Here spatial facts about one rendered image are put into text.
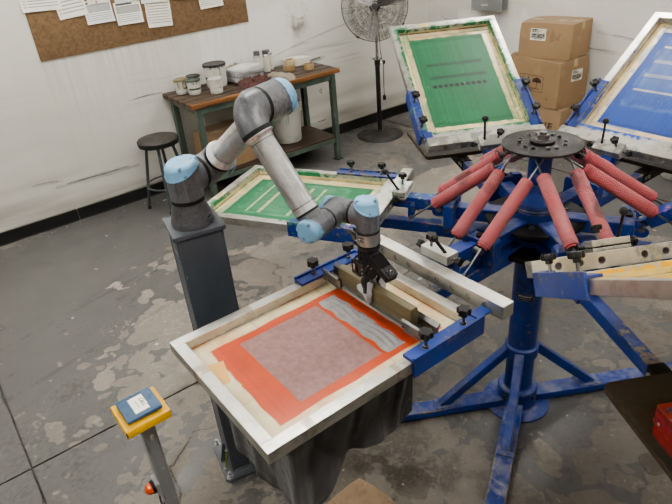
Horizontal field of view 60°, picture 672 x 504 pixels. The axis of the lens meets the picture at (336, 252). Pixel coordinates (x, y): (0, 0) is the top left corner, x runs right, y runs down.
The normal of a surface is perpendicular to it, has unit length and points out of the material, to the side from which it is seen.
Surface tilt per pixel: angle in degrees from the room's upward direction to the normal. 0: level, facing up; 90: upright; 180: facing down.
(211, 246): 90
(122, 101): 90
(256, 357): 0
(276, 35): 90
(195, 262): 90
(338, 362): 0
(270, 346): 0
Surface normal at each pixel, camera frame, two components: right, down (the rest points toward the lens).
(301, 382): -0.08, -0.86
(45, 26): 0.61, 0.36
